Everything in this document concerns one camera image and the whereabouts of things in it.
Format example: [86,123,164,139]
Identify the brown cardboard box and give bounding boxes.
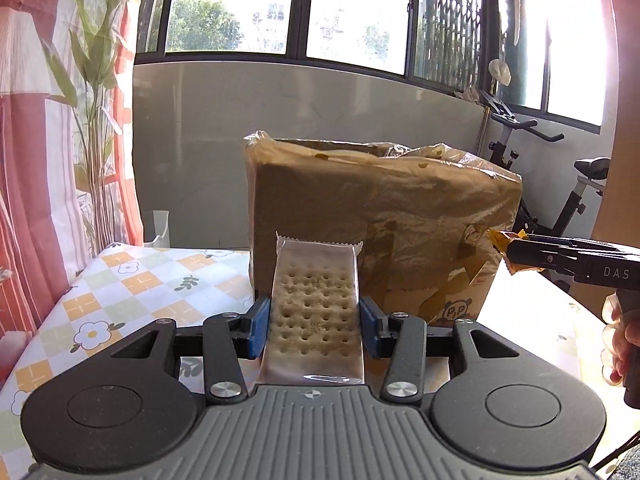
[243,130,523,324]

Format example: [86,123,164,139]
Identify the pink printed backdrop curtain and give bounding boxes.
[0,0,151,377]

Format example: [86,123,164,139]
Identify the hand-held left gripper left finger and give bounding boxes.
[107,296,274,404]

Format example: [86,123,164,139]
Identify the pale round object on pole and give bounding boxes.
[487,58,512,86]

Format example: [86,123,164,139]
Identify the white bin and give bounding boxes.
[144,210,171,250]

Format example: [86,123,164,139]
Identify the yellow snack packet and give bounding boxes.
[487,228,544,276]

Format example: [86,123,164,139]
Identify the black exercise bike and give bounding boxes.
[477,92,614,292]

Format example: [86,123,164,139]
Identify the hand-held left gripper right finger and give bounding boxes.
[359,296,523,404]

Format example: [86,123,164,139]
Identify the clear cracker packet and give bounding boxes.
[257,231,366,386]

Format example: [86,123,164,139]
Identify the crumpled beige cloth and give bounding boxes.
[452,85,485,106]

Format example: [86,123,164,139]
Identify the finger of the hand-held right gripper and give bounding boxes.
[505,233,592,276]

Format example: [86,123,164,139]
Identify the person's right hand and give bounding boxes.
[602,292,632,387]

